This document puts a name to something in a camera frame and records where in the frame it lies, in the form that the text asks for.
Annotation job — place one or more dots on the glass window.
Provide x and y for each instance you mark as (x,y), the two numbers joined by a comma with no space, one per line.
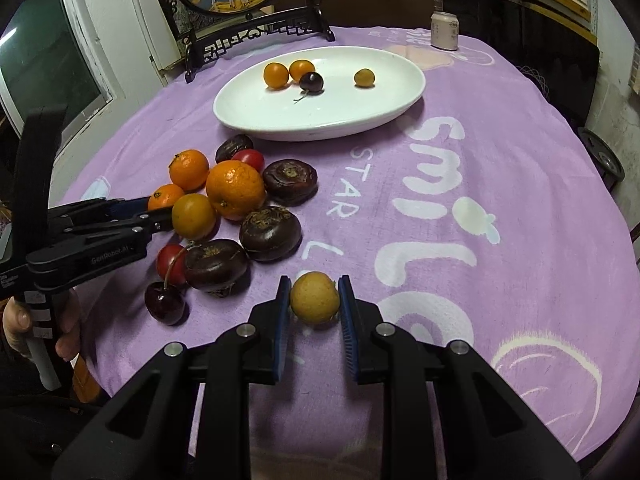
(45,55)

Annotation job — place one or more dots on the brown wooden board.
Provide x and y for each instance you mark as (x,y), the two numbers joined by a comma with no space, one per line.
(380,5)

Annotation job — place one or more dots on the person's left hand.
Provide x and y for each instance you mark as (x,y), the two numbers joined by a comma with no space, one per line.
(15,320)

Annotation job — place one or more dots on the small mandarin orange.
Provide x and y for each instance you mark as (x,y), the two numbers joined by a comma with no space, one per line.
(165,196)

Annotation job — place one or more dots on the small golden yellow fruit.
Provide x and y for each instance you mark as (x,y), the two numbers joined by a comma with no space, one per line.
(364,77)

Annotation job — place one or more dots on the pale drink can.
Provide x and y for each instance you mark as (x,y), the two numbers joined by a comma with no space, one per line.
(444,30)

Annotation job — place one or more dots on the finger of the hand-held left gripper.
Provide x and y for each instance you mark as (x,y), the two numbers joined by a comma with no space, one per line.
(155,221)
(122,205)

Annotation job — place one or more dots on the medium mandarin orange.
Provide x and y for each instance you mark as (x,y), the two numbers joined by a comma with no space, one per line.
(188,169)

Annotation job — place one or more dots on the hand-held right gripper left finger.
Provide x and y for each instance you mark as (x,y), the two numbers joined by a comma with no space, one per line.
(283,330)

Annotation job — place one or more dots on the dark brown water chestnut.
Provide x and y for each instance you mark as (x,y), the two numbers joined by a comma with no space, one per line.
(231,146)
(290,181)
(216,264)
(270,233)

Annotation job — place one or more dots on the black panel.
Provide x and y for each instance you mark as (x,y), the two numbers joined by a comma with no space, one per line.
(525,35)

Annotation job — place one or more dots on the orange cherry tomato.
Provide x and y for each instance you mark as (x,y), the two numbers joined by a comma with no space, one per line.
(302,67)
(276,74)
(194,216)

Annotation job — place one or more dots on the large mandarin orange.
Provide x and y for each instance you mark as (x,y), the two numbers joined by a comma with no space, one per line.
(235,190)

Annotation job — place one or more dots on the purple printed blanket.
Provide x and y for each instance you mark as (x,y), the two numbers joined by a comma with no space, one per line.
(525,170)

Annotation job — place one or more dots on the red cherry tomato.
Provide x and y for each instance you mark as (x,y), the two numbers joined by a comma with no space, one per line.
(250,159)
(169,262)

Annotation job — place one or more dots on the dark cherry with stem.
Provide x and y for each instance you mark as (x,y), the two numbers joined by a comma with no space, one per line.
(165,302)
(311,82)

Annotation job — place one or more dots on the white oval plate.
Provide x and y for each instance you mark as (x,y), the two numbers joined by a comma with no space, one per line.
(320,110)

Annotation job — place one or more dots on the small pale yellow fruit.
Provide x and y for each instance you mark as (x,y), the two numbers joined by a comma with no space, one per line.
(315,300)

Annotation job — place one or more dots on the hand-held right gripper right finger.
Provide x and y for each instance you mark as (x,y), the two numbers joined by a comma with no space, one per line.
(347,330)

